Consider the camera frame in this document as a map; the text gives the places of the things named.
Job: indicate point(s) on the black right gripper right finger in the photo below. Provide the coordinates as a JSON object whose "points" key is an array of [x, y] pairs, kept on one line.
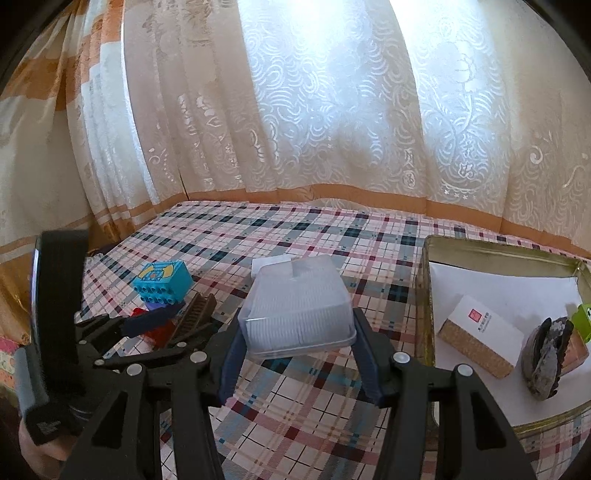
{"points": [[474, 438]]}

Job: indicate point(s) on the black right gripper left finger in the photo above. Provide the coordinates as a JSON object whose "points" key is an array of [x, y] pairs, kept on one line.
{"points": [[122, 438]]}

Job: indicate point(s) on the red toy brick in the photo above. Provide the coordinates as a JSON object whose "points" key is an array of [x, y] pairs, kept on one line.
{"points": [[160, 335]]}

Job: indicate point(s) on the purple toy block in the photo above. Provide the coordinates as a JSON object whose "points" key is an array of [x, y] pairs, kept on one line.
{"points": [[153, 303]]}

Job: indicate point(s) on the cyan toy block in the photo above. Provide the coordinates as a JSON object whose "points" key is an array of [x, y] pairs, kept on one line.
{"points": [[163, 279]]}

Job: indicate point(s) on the clear plastic box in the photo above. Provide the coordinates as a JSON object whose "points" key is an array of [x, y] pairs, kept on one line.
{"points": [[296, 308]]}

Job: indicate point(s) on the orange floral cardboard box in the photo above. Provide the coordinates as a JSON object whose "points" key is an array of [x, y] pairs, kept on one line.
{"points": [[576, 354]]}

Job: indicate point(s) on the person's left hand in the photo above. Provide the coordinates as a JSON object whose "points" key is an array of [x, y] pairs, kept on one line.
{"points": [[46, 459]]}

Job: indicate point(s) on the brown hair comb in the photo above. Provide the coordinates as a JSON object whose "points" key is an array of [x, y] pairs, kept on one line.
{"points": [[194, 318]]}

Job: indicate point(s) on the small white box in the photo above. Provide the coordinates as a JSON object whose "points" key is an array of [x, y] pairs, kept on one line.
{"points": [[259, 263]]}

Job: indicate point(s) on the white cork card box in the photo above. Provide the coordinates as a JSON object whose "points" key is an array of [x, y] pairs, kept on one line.
{"points": [[483, 336]]}

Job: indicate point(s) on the dark speckled hair claw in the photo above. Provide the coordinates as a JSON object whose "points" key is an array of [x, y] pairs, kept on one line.
{"points": [[543, 356]]}

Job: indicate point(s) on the plaid tablecloth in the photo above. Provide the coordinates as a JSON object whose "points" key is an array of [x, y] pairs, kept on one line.
{"points": [[306, 416]]}

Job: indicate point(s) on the gold tin tray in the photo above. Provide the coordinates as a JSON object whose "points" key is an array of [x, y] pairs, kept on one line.
{"points": [[509, 291]]}

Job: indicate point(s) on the green toy block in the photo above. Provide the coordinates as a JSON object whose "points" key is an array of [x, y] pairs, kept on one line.
{"points": [[581, 320]]}

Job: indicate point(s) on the cream lace curtain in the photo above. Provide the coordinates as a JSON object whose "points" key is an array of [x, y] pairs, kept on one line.
{"points": [[113, 111]]}

